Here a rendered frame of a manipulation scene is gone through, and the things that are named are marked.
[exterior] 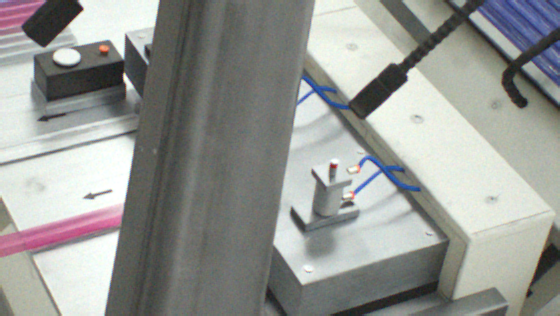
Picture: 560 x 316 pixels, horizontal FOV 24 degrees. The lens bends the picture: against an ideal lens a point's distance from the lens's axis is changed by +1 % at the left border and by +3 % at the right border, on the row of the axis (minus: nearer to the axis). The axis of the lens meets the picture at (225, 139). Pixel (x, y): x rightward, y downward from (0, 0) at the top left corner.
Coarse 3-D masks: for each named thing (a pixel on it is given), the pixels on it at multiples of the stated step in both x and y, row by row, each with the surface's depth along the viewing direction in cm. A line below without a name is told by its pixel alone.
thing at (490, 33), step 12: (456, 0) 115; (480, 24) 112; (492, 36) 111; (504, 36) 110; (504, 48) 110; (516, 48) 109; (528, 72) 108; (540, 72) 107; (540, 84) 107; (552, 84) 106; (552, 96) 106
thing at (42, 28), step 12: (48, 0) 97; (60, 0) 97; (72, 0) 97; (36, 12) 98; (48, 12) 97; (60, 12) 97; (72, 12) 98; (24, 24) 98; (36, 24) 97; (48, 24) 97; (60, 24) 98; (36, 36) 97; (48, 36) 98
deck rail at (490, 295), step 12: (492, 288) 104; (456, 300) 103; (468, 300) 103; (480, 300) 103; (492, 300) 103; (504, 300) 103; (420, 312) 101; (432, 312) 102; (444, 312) 102; (456, 312) 102; (468, 312) 102; (480, 312) 102; (492, 312) 103; (504, 312) 104
